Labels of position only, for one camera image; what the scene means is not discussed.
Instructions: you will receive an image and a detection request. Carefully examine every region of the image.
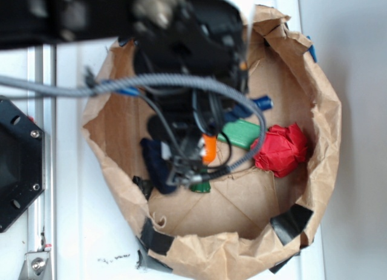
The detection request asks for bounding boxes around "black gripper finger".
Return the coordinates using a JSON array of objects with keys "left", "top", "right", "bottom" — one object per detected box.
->
[
  {"left": 164, "top": 140, "right": 194, "bottom": 186},
  {"left": 181, "top": 131, "right": 204, "bottom": 171}
]

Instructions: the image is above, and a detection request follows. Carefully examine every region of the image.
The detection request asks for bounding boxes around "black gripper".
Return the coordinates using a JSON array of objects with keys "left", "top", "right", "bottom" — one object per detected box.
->
[{"left": 132, "top": 0, "right": 247, "bottom": 135}]

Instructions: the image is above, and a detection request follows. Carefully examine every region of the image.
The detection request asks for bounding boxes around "dark blue rope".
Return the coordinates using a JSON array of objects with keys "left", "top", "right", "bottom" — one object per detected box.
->
[{"left": 140, "top": 94, "right": 275, "bottom": 195}]

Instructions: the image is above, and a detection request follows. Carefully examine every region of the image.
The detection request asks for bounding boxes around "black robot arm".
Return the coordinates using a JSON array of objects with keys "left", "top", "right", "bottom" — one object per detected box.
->
[{"left": 1, "top": 0, "right": 247, "bottom": 186}]

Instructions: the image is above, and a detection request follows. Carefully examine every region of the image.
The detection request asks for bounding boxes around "orange toy carrot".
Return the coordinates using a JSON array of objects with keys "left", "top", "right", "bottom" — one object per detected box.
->
[{"left": 190, "top": 134, "right": 216, "bottom": 194}]

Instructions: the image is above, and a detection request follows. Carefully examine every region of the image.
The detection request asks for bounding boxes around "green rectangular block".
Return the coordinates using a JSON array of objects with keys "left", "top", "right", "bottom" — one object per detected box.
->
[{"left": 217, "top": 119, "right": 261, "bottom": 150}]

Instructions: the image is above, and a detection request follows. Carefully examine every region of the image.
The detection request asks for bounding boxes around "brown paper bag bin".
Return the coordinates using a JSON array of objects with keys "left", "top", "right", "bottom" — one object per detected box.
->
[{"left": 82, "top": 6, "right": 342, "bottom": 279}]

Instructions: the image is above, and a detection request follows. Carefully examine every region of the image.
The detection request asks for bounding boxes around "red crumpled paper ball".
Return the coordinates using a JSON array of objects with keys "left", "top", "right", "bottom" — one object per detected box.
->
[{"left": 253, "top": 123, "right": 308, "bottom": 178}]

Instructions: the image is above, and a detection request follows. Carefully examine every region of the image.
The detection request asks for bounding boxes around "aluminium extrusion rail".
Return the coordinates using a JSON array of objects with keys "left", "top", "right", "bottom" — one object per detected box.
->
[{"left": 26, "top": 45, "right": 57, "bottom": 280}]

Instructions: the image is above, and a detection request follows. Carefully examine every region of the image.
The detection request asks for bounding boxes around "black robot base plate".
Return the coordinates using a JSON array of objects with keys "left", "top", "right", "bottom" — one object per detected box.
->
[{"left": 1, "top": 96, "right": 41, "bottom": 233}]

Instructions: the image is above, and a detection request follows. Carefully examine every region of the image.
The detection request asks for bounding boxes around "grey braided cable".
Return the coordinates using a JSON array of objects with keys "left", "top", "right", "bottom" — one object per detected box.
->
[{"left": 0, "top": 73, "right": 267, "bottom": 184}]

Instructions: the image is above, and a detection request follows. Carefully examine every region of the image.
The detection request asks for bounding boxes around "metal corner bracket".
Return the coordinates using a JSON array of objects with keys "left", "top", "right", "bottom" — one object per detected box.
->
[{"left": 18, "top": 252, "right": 53, "bottom": 280}]

